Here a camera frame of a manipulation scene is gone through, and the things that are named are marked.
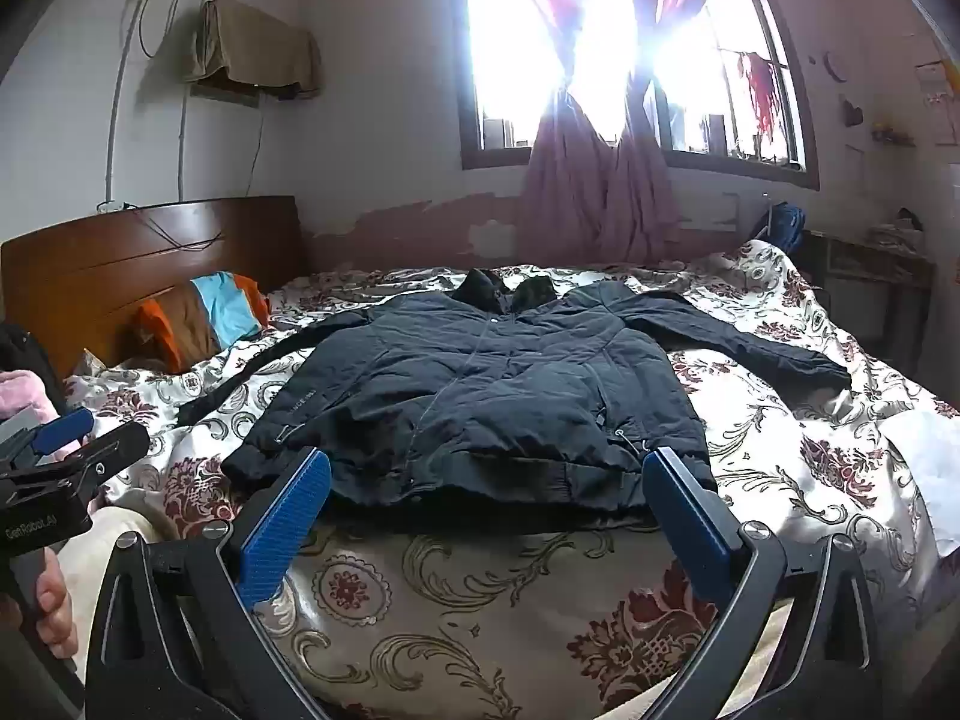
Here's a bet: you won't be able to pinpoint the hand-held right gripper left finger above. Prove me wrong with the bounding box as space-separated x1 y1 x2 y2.
86 448 333 720

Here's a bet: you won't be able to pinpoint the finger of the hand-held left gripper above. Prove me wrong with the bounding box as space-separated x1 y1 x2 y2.
0 421 151 502
0 409 96 470

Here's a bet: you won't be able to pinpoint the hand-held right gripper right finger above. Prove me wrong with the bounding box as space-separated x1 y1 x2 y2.
643 447 878 720

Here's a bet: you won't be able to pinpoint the dark navy padded jacket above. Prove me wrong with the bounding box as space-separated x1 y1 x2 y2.
176 268 852 533

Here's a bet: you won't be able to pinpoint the red hanging clothes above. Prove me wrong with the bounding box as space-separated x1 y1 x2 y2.
739 52 785 140

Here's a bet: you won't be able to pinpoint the person's left hand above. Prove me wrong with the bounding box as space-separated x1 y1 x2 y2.
34 546 80 682

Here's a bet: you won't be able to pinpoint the pink fluffy cloth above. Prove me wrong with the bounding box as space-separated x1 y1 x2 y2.
0 369 83 458

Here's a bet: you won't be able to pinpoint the beige bed sheet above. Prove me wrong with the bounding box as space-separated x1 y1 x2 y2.
60 504 181 691

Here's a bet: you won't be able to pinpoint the dark cloth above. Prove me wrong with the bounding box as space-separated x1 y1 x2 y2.
0 322 61 406

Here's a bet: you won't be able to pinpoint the orange brown blue pillow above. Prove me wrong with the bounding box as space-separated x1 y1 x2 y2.
133 274 271 374

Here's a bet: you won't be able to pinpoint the wooden headboard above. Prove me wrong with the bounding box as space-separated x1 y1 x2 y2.
0 196 308 383

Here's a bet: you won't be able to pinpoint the floral bed blanket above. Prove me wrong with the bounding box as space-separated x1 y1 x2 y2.
60 240 960 720

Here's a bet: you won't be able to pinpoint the white cloth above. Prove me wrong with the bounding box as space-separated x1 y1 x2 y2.
885 409 960 526

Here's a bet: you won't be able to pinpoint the blue backpack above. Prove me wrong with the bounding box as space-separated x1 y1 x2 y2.
765 202 807 252

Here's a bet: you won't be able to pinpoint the wooden side desk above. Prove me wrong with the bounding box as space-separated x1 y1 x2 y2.
802 229 938 368

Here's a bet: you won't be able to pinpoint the pink curtain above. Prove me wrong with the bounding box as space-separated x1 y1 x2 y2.
600 0 732 265
491 0 623 263

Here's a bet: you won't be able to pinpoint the brown framed window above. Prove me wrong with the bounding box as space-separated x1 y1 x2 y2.
457 0 820 192

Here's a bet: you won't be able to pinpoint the clutter on side desk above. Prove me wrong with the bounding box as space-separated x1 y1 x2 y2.
870 208 927 245

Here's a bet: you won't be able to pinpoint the thin cable on headboard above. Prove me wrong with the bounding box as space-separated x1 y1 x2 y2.
142 210 226 252

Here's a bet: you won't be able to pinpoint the white wall pipe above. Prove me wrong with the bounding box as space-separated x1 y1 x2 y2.
105 0 158 211

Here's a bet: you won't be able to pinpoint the white wall cable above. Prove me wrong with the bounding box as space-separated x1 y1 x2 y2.
178 0 226 200

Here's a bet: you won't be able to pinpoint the dark wall cable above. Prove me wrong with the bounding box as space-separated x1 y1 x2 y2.
246 101 265 200

